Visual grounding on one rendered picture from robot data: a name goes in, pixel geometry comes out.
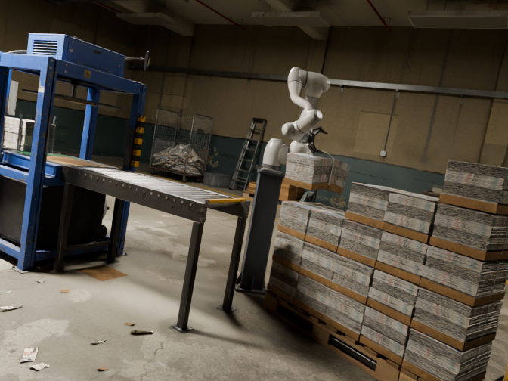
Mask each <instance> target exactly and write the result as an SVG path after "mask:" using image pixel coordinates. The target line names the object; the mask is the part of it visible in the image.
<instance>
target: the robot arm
mask: <svg viewBox="0 0 508 381"><path fill-rule="evenodd" d="M288 87H289V90H290V97H291V100H292V101H293V103H295V104H297V105H299V106H300V107H302V114H301V116H300V117H299V120H297V121H295V122H292V123H286V124H284V125H283V127H282V133H283V135H284V136H286V137H288V138H290V139H293V140H294V141H293V142H292V143H291V145H290V146H289V147H288V146H286V145H285V142H284V141H283V140H282V139H273V138H272V139H271V140H270V141H269V142H268V144H267V146H266V148H265V152H264V157H263V164H262V166H256V169H260V170H261V171H264V172H273V173H277V174H283V173H282V171H281V165H286V164H287V154H288V153H307V154H310V155H313V153H316V152H317V153H319V152H320V153H323V152H322V151H320V150H318V149H316V147H315V145H314V139H315V135H317V134H318V133H319V132H322V133H324V134H328V133H326V132H325V131H324V130H323V129H322V127H321V126H318V127H316V126H317V125H318V124H319V123H320V122H321V120H322V113H321V112H320V111H319V110H316V106H317V102H318V98H319V97H320V96H321V94H322V93H324V92H326V91H327V90H328V89H329V87H330V80H329V79H328V78H327V77H326V76H324V75H322V74H320V73H315V72H308V71H304V70H301V69H300V68H298V67H294V68H292V69H291V71H290V74H289V75H288ZM301 88H304V89H305V99H303V98H301V97H300V96H299V93H300V89H301ZM315 127H316V128H315ZM310 130H311V132H310ZM314 130H317V131H316V132H314V133H313V131H314ZM307 142H308V143H307ZM310 144H311V145H310ZM309 152H310V153H309Z"/></svg>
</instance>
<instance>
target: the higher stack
mask: <svg viewBox="0 0 508 381"><path fill-rule="evenodd" d="M450 162H451V163H450ZM446 172H447V173H446V174H445V176H447V177H445V180H444V187H443V192H441V194H447V195H451V196H455V197H462V198H467V199H471V200H478V201H482V202H486V203H493V204H497V205H503V206H508V168H504V167H499V166H491V165H485V164H479V163H468V162H462V161H455V160H448V166H447V168H446ZM436 213H437V214H436V216H435V217H436V218H437V219H435V222H434V224H435V225H434V229H433V234H432V237H436V238H439V239H442V240H446V241H449V242H452V243H457V244H460V245H463V246H468V247H470V248H473V249H478V250H481V251H484V252H500V251H502V253H503V251H508V215H504V214H495V213H492V212H486V211H481V210H477V209H471V208H467V207H464V206H457V205H454V204H450V203H446V204H445V203H441V204H438V208H437V212H436ZM427 253H428V254H427V257H426V264H425V266H424V269H423V273H422V276H423V277H422V278H423V279H426V280H429V281H432V282H433V283H437V284H439V285H442V286H444V287H447V288H449V289H452V290H455V291H457V292H459V293H463V294H465V295H468V296H471V297H473V298H475V299H476V298H479V297H483V296H489V295H494V294H498V293H505V292H504V291H505V290H504V289H505V285H506V280H508V259H498V260H489V261H483V260H480V259H476V258H473V257H470V256H466V255H463V254H460V253H458V252H453V251H450V250H448V249H443V248H441V247H438V246H429V248H428V249H427ZM502 253H501V254H502ZM502 304H503V303H502V301H500V300H499V301H496V302H490V303H487V304H484V305H477V306H474V307H472V306H471V305H467V304H465V303H463V302H460V301H457V300H456V299H452V298H450V297H448V296H445V295H442V294H440V293H437V292H435V291H432V290H429V289H427V288H425V287H420V288H419V293H418V295H417V302H416V305H415V307H416V309H415V310H416V311H415V312H414V318H413V319H414V320H415V321H419V322H420V323H422V324H425V325H426V326H428V327H431V328H433V329H435V330H437V331H439V332H441V333H444V334H446V335H448V336H450V337H453V338H455V339H457V340H459V341H461V342H469V341H472V340H475V339H478V338H481V339H482V337H483V336H488V335H491V334H493V333H496V331H497V327H498V326H499V325H498V324H499V323H498V322H499V320H498V319H499V316H500V311H501V310H500V309H501V307H502ZM481 339H480V340H481ZM492 343H493V342H492V341H490V342H486V343H484V344H481V345H478V346H476V347H473V348H469V349H467V350H464V351H461V350H459V349H457V348H455V347H453V346H451V345H448V344H447V343H445V342H442V341H440V340H438V339H436V338H434V337H432V336H430V335H428V334H426V333H423V332H421V331H419V330H417V329H415V328H412V329H410V336H409V340H408V345H407V348H406V349H405V351H406V352H405V353H404V360H406V361H408V362H409V363H411V364H413V365H415V366H416V367H418V368H420V369H422V370H424V371H426V372H427V373H429V374H431V375H433V376H435V377H436V378H438V379H440V380H441V381H468V380H470V381H471V380H472V378H474V377H476V376H479V375H481V374H483V373H485V371H486V369H487V366H488V361H489V359H490V354H491V348H492ZM399 381H426V380H424V379H423V378H421V377H419V376H417V375H416V374H414V373H412V372H410V371H409V370H407V369H405V368H403V367H402V368H401V372H400V376H399Z"/></svg>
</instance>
